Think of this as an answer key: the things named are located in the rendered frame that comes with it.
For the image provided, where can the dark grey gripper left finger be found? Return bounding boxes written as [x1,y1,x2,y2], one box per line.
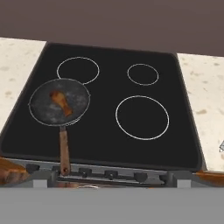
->
[8,170,60,188]

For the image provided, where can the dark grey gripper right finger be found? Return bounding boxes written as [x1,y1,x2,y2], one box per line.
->
[166,171,217,188]

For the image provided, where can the brown chicken drumstick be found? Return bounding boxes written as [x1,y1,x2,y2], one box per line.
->
[49,89,74,117]

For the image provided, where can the black stove knob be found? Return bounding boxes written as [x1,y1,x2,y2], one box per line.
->
[25,163,40,174]
[78,167,93,178]
[104,170,119,180]
[133,171,149,183]

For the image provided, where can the black glass hob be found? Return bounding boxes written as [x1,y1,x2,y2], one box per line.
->
[0,41,205,173]

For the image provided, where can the dark oven door handle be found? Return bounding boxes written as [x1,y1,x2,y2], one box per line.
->
[57,176,166,186]

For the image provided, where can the grey frying pan, brown handle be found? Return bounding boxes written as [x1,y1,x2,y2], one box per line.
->
[28,77,91,177]

